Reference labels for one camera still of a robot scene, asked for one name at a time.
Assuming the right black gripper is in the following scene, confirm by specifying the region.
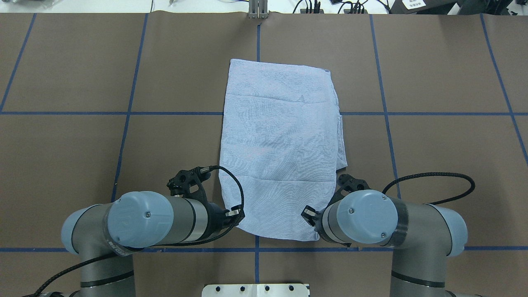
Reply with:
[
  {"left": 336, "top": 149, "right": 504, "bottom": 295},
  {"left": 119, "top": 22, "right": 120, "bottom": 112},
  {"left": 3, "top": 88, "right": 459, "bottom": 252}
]
[{"left": 301, "top": 205, "right": 328, "bottom": 240}]

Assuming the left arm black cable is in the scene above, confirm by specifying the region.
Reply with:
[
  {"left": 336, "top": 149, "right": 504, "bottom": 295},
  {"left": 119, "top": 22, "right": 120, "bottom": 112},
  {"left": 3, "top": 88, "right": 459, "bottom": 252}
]
[{"left": 25, "top": 165, "right": 245, "bottom": 297}]

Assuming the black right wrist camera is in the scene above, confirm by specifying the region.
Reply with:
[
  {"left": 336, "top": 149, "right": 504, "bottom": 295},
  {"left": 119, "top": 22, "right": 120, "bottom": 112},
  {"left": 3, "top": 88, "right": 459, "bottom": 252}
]
[{"left": 328, "top": 174, "right": 371, "bottom": 206}]

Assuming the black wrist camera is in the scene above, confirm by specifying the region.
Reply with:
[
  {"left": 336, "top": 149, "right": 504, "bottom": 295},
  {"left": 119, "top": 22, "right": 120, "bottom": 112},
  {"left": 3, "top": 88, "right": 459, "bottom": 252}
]
[
  {"left": 328, "top": 174, "right": 371, "bottom": 206},
  {"left": 166, "top": 167, "right": 211, "bottom": 203}
]

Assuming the light blue striped shirt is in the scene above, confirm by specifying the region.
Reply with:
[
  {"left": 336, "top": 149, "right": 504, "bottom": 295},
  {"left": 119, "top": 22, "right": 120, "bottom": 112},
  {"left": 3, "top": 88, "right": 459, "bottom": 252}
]
[{"left": 219, "top": 59, "right": 347, "bottom": 241}]

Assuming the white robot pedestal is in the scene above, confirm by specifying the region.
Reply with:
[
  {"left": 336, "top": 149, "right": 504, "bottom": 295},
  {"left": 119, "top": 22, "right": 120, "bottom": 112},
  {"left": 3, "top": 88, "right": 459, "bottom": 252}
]
[{"left": 201, "top": 283, "right": 311, "bottom": 297}]

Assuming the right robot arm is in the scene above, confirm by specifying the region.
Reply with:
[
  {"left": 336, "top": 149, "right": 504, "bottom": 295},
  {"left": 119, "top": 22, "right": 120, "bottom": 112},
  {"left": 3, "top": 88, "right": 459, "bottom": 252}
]
[{"left": 301, "top": 189, "right": 468, "bottom": 297}]

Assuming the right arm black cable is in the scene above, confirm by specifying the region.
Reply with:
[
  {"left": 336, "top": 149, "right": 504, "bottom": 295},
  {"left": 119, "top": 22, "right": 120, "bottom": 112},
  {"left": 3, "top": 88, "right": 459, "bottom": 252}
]
[{"left": 381, "top": 172, "right": 476, "bottom": 206}]

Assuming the aluminium frame post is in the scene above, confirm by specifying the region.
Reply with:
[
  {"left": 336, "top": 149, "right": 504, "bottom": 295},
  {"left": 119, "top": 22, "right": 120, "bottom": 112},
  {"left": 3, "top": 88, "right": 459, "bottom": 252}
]
[{"left": 248, "top": 0, "right": 269, "bottom": 19}]

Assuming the black labelled box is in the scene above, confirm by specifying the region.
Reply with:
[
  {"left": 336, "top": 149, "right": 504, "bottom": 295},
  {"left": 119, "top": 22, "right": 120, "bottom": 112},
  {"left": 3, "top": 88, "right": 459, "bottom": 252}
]
[{"left": 389, "top": 0, "right": 463, "bottom": 15}]

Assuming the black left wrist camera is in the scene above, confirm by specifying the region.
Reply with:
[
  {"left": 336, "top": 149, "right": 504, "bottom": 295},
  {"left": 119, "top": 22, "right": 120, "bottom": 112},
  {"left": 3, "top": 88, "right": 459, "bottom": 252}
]
[{"left": 166, "top": 167, "right": 211, "bottom": 203}]

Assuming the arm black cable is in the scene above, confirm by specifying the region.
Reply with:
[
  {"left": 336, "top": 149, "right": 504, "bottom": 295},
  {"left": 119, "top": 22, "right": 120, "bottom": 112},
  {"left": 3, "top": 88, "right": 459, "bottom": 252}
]
[
  {"left": 381, "top": 172, "right": 476, "bottom": 206},
  {"left": 25, "top": 165, "right": 245, "bottom": 297}
]

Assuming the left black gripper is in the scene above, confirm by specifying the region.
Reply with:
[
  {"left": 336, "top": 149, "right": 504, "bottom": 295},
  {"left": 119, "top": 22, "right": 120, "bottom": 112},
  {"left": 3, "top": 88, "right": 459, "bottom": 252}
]
[{"left": 205, "top": 202, "right": 245, "bottom": 238}]

